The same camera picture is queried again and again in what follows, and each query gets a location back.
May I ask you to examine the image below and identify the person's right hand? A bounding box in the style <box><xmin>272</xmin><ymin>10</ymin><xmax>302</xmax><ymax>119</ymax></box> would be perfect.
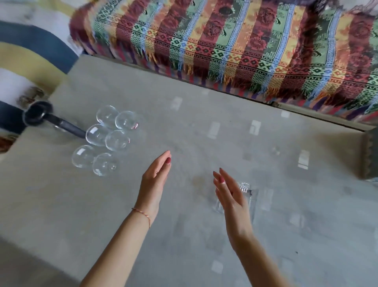
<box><xmin>212</xmin><ymin>168</ymin><xmax>258</xmax><ymax>252</ymax></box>

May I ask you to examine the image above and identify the person's left hand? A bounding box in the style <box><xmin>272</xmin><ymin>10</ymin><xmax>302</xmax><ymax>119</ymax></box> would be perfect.
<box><xmin>132</xmin><ymin>150</ymin><xmax>172</xmax><ymax>227</ymax></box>

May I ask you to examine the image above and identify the clear glass ashtray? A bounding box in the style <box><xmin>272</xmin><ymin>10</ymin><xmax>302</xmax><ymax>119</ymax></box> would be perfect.
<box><xmin>212</xmin><ymin>182</ymin><xmax>258</xmax><ymax>216</ymax></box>

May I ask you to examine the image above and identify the group of clear glasses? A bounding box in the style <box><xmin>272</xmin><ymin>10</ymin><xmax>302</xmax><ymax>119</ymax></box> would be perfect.
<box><xmin>71</xmin><ymin>105</ymin><xmax>139</xmax><ymax>177</ymax></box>

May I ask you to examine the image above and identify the glass kettle with black lid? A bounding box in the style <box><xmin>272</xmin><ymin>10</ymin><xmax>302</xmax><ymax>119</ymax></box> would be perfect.
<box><xmin>23</xmin><ymin>100</ymin><xmax>88</xmax><ymax>142</ymax></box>

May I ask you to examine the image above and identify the blue fabric organizer box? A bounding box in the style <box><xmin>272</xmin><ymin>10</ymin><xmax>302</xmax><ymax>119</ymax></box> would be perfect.
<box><xmin>361</xmin><ymin>130</ymin><xmax>378</xmax><ymax>179</ymax></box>

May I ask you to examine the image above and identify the person's left forearm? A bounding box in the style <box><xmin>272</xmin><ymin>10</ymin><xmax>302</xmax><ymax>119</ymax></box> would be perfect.
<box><xmin>80</xmin><ymin>211</ymin><xmax>151</xmax><ymax>287</ymax></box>

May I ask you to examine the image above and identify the grey table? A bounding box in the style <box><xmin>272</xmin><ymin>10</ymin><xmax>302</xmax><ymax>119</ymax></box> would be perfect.
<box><xmin>0</xmin><ymin>54</ymin><xmax>378</xmax><ymax>287</ymax></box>

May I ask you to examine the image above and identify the brown sofa with cream carving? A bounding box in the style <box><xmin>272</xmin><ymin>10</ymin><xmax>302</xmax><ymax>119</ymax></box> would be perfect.
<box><xmin>271</xmin><ymin>100</ymin><xmax>376</xmax><ymax>132</ymax></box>

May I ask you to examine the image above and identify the colourful striped woven sofa throw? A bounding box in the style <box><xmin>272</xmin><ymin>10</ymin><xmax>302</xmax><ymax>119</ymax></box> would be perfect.
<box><xmin>68</xmin><ymin>0</ymin><xmax>378</xmax><ymax>123</ymax></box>

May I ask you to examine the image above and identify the blue yellow white striped blanket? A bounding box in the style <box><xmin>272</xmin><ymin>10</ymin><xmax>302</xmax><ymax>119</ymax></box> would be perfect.
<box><xmin>0</xmin><ymin>0</ymin><xmax>86</xmax><ymax>154</ymax></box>

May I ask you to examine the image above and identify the red string bracelet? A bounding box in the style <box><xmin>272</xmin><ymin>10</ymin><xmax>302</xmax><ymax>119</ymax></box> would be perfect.
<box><xmin>131</xmin><ymin>207</ymin><xmax>152</xmax><ymax>229</ymax></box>

